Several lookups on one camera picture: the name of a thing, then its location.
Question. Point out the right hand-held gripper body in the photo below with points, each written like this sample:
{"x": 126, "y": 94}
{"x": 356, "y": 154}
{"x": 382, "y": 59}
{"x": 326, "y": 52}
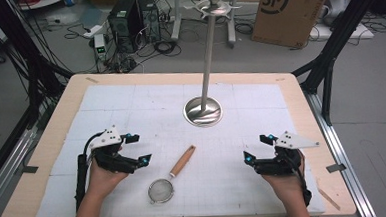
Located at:
{"x": 277, "y": 162}

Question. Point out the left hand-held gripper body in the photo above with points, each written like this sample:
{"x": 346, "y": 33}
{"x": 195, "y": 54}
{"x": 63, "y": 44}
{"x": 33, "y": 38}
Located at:
{"x": 112, "y": 159}

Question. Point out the metal hook stand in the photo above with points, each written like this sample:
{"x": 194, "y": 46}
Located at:
{"x": 207, "y": 54}

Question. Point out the person's left hand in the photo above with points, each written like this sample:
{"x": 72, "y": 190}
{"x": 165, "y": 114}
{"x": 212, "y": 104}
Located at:
{"x": 103, "y": 180}

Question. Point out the person's right hand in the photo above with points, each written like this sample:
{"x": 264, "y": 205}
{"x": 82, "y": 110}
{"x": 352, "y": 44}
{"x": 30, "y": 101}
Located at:
{"x": 286, "y": 183}

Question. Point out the black tape piece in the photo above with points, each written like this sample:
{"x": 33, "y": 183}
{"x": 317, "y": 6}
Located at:
{"x": 30, "y": 169}
{"x": 336, "y": 168}

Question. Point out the white grid mat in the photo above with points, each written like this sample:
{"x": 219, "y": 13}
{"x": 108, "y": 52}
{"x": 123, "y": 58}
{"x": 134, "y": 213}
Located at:
{"x": 198, "y": 188}

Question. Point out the thin wooden stick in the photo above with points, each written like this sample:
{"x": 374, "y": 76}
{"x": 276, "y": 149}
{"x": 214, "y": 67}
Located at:
{"x": 329, "y": 198}

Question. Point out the white device with green display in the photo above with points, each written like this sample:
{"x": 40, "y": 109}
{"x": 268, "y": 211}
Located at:
{"x": 100, "y": 46}

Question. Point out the black computer tower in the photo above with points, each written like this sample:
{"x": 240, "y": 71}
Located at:
{"x": 125, "y": 25}
{"x": 149, "y": 17}

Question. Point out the white power strip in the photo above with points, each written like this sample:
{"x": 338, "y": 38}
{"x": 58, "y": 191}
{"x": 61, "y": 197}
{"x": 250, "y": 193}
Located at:
{"x": 92, "y": 32}

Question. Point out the white stand leg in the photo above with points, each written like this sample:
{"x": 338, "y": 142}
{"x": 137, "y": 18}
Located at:
{"x": 232, "y": 29}
{"x": 176, "y": 19}

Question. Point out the brown cardboard box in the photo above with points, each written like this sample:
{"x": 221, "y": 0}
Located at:
{"x": 286, "y": 13}

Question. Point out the white foam board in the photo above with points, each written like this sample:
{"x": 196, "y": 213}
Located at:
{"x": 360, "y": 33}

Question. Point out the grey bag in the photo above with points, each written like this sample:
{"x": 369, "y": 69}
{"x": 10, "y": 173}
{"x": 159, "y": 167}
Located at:
{"x": 337, "y": 7}

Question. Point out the white round table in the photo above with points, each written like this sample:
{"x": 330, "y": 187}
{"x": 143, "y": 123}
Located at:
{"x": 42, "y": 2}

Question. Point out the aluminium rail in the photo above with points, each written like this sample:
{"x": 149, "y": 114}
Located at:
{"x": 341, "y": 147}
{"x": 7, "y": 168}

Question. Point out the black metal frame post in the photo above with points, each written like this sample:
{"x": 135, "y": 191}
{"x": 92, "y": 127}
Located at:
{"x": 35, "y": 63}
{"x": 337, "y": 37}

